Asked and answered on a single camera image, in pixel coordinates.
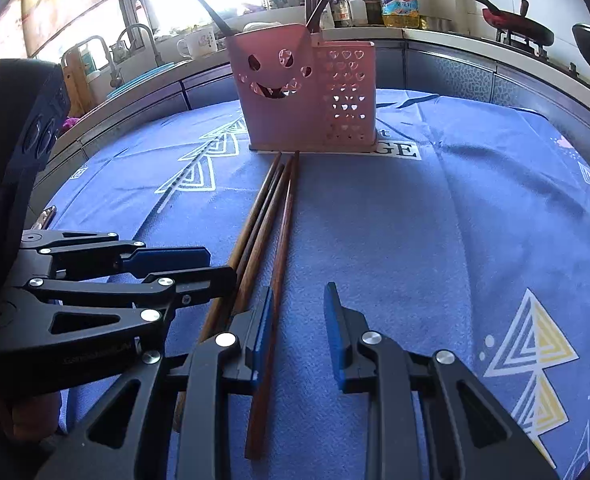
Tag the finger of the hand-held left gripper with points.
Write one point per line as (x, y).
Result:
(170, 259)
(205, 285)

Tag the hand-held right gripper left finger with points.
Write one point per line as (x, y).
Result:
(262, 330)

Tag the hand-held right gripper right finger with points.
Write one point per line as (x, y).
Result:
(340, 335)

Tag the light brown wooden chopstick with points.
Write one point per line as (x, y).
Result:
(254, 220)

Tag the dark brown wooden chopstick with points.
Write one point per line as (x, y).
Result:
(263, 220)

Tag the pink plastic utensil holder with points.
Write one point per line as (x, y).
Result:
(270, 120)

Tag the person's left hand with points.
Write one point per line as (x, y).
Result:
(30, 417)

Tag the magenta cloth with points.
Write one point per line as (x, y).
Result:
(70, 126)

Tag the wooden cutting board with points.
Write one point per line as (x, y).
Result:
(75, 90)

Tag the blue printed tablecloth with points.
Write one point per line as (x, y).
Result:
(400, 240)

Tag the teal dish soap bottle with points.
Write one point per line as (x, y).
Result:
(88, 59)

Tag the curved steel faucet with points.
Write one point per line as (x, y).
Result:
(155, 50)
(111, 65)

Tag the blue plastic basin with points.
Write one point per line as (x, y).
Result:
(140, 82)

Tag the printed window blind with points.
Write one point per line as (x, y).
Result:
(65, 0)

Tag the white enamel mug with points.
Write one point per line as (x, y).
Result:
(200, 42)

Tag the white lump of dough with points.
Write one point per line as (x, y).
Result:
(260, 26)

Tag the row of spice jars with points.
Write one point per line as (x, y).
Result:
(285, 0)

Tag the grey kitchen cabinets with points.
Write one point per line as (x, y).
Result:
(450, 70)

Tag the white plastic jug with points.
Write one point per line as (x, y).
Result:
(350, 7)

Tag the small metal tin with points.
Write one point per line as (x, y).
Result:
(436, 23)

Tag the black gas stove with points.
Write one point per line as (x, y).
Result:
(525, 47)

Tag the red frying pan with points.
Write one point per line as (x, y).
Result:
(515, 25)

